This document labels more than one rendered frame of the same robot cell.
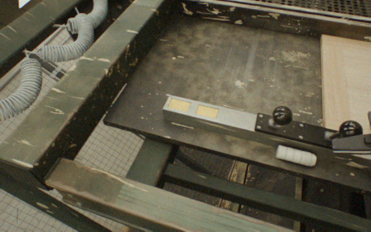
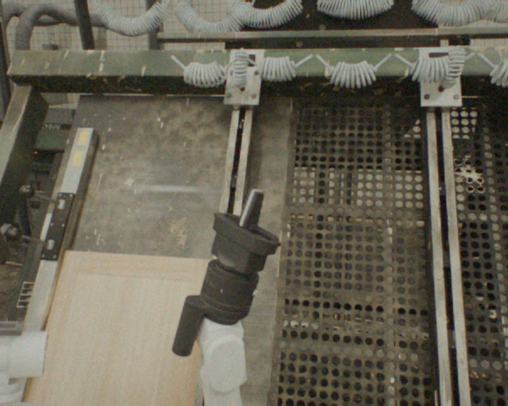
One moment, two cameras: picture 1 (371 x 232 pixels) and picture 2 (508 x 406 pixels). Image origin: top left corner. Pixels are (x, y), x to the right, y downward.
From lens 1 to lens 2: 141 cm
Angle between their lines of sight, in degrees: 48
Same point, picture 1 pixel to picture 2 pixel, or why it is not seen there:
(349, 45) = (197, 290)
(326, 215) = (27, 262)
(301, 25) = not seen: hidden behind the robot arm
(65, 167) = (24, 90)
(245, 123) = (66, 186)
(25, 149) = (18, 64)
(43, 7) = not seen: outside the picture
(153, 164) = (56, 142)
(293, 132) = (55, 219)
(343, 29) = not seen: hidden behind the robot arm
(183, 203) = (3, 159)
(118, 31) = (141, 60)
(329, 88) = (122, 258)
